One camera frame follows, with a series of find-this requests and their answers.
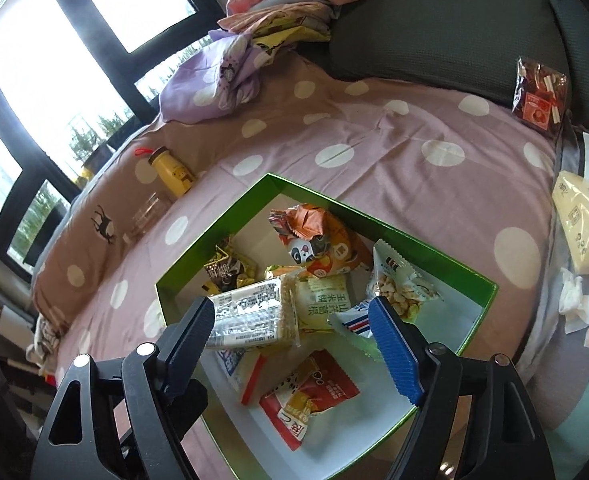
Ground yellow green corn snack packet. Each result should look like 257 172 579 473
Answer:
264 264 353 333

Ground dark red snack packet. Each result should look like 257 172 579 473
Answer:
512 55 570 136

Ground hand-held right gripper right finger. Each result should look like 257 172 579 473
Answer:
367 296 558 480

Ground yellow printed cloth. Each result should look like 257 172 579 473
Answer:
252 15 333 53

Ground white blue red snack packet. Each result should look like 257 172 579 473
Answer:
327 297 385 361

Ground clear rice cracker packet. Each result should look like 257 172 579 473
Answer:
205 275 303 352

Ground dark gold snack packet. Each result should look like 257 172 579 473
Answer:
202 240 258 296

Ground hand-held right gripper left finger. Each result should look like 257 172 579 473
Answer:
30 296 216 480

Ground crumpled white tissues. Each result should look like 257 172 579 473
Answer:
557 267 589 348

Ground cream soft packet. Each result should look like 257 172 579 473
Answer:
551 170 589 276

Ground green cardboard box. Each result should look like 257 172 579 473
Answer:
154 172 499 480

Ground white striped clothes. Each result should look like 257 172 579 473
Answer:
24 315 70 366

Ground clear peanut snack packet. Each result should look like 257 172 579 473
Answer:
366 239 445 323

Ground white snack packet red edge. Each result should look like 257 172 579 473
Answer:
214 347 265 407

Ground black framed window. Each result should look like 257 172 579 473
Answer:
0 0 225 271

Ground dark green cushion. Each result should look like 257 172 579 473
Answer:
547 0 589 133
327 0 573 106

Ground pink polka dot bedsheet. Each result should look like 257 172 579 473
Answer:
39 52 570 480

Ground orange panda snack packet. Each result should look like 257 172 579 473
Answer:
268 203 370 278

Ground brown polka dot quilt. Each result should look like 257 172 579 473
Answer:
29 95 255 321

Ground yellow bottle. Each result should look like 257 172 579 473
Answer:
133 146 198 197

